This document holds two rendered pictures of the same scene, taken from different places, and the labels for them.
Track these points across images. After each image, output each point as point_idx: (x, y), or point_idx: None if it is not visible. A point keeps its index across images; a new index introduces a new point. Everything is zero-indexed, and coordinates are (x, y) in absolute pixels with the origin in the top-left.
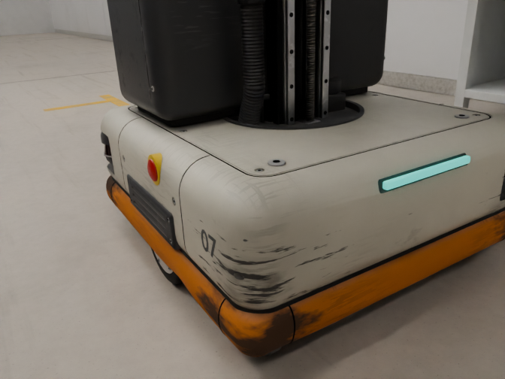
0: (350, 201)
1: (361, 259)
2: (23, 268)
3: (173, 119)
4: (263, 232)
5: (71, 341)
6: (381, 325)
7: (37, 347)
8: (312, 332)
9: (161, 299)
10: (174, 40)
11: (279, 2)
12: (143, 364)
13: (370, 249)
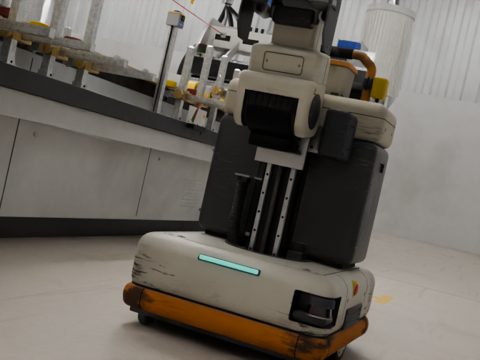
0: (181, 253)
1: (181, 288)
2: None
3: (203, 227)
4: (141, 244)
5: (107, 298)
6: (190, 344)
7: (98, 293)
8: (149, 309)
9: None
10: (213, 190)
11: (261, 186)
12: (110, 307)
13: (187, 286)
